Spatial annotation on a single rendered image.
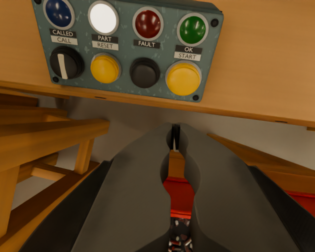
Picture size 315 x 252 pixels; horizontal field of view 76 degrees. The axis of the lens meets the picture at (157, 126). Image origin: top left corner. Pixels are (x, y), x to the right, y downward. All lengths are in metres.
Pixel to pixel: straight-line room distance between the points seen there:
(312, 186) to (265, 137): 0.87
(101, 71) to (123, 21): 0.04
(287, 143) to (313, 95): 1.07
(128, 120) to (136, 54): 0.95
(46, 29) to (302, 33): 0.24
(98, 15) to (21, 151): 0.37
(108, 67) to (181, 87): 0.06
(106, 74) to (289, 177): 0.31
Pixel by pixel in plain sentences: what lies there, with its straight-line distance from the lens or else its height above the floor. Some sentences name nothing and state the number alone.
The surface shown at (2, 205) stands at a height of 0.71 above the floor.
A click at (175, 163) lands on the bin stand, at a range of 0.32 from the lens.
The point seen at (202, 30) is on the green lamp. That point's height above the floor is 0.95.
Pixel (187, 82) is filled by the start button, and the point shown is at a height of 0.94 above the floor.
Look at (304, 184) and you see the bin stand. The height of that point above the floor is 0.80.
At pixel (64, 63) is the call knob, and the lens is 0.20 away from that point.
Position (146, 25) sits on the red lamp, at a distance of 0.17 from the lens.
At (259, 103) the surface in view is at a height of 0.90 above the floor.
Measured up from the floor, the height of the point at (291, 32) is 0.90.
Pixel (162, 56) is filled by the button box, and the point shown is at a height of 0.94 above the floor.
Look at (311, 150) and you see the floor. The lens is 1.41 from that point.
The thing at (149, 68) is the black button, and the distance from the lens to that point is 0.18.
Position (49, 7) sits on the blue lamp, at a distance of 0.20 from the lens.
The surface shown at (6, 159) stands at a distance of 0.47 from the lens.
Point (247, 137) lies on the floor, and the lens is 1.22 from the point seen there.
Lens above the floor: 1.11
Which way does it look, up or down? 87 degrees down
